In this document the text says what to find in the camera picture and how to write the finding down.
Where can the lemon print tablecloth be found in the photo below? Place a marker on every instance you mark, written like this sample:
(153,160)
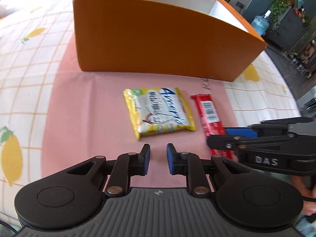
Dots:
(33,44)

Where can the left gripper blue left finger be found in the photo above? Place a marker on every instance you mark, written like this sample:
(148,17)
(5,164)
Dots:
(121,170)

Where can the hanging ivy plant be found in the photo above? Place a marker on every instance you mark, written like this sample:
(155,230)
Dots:
(278,7)

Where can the dark cabinet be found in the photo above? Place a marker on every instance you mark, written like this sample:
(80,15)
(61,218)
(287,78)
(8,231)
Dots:
(291,33)

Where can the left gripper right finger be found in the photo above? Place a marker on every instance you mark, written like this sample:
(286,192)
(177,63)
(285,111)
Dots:
(189,165)

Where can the pink placemat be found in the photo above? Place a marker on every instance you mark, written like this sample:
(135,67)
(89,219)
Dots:
(87,116)

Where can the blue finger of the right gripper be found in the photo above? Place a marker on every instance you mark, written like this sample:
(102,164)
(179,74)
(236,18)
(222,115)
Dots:
(232,143)
(241,131)

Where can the orange cardboard box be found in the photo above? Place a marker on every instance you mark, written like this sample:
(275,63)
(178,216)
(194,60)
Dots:
(200,38)

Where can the yellow white America packet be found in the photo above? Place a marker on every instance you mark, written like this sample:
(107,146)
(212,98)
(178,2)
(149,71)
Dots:
(158,110)

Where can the blue water jug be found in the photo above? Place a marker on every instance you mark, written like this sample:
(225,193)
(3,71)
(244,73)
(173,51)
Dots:
(261,23)

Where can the red wafer bar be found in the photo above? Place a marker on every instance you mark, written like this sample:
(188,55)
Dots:
(208,114)

